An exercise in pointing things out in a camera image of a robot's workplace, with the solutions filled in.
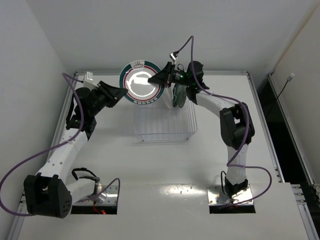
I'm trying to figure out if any blue patterned green plate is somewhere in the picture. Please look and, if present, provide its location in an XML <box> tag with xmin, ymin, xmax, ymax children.
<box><xmin>172</xmin><ymin>83</ymin><xmax>187</xmax><ymax>108</ymax></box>

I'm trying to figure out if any green red rimmed plate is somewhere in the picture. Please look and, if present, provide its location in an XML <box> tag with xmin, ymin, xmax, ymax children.
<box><xmin>162</xmin><ymin>87</ymin><xmax>174</xmax><ymax>109</ymax></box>
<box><xmin>119</xmin><ymin>60</ymin><xmax>165</xmax><ymax>105</ymax></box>

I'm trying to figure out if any white plate with dark rim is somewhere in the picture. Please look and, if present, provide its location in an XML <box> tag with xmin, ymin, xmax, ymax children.
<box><xmin>178</xmin><ymin>96</ymin><xmax>187</xmax><ymax>108</ymax></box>

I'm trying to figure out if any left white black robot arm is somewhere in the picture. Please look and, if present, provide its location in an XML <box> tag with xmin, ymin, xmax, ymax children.
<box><xmin>23</xmin><ymin>81</ymin><xmax>128</xmax><ymax>219</ymax></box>

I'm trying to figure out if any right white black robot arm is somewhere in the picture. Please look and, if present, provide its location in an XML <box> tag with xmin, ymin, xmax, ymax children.
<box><xmin>148</xmin><ymin>61</ymin><xmax>255</xmax><ymax>198</ymax></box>

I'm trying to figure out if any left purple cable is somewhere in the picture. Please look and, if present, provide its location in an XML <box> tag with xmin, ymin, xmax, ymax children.
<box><xmin>0</xmin><ymin>72</ymin><xmax>121</xmax><ymax>216</ymax></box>

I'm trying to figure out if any white wire dish rack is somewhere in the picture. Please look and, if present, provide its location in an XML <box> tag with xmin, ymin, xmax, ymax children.
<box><xmin>133</xmin><ymin>99</ymin><xmax>198</xmax><ymax>143</ymax></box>

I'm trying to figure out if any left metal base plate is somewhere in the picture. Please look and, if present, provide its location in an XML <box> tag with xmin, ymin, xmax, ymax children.
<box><xmin>73</xmin><ymin>185</ymin><xmax>119</xmax><ymax>207</ymax></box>

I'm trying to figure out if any metal base plate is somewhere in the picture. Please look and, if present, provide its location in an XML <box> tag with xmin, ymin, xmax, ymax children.
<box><xmin>207</xmin><ymin>185</ymin><xmax>254</xmax><ymax>206</ymax></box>
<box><xmin>73</xmin><ymin>185</ymin><xmax>119</xmax><ymax>207</ymax></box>

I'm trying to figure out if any black wall cable white plug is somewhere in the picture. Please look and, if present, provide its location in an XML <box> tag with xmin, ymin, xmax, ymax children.
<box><xmin>265</xmin><ymin>72</ymin><xmax>295</xmax><ymax>119</ymax></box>

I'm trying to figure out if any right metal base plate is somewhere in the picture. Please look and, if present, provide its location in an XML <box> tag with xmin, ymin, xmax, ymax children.
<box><xmin>207</xmin><ymin>185</ymin><xmax>254</xmax><ymax>206</ymax></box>

